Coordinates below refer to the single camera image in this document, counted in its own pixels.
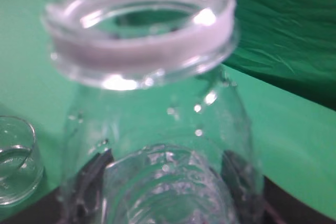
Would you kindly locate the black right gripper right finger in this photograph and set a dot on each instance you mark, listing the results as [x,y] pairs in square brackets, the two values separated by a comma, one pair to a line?
[288,203]

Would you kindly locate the green tablecloth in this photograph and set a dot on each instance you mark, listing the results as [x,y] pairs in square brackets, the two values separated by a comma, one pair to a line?
[296,136]

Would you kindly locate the clear glass mug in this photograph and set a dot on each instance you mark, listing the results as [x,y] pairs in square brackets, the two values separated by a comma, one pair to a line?
[21,164]

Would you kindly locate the green backdrop cloth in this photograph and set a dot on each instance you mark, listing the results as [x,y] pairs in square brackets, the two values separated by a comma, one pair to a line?
[289,44]

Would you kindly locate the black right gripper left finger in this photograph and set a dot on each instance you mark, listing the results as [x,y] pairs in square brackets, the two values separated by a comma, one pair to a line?
[39,208]

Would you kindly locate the clear plastic water bottle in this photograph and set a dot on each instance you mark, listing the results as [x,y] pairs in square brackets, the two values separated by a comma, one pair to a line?
[157,132]

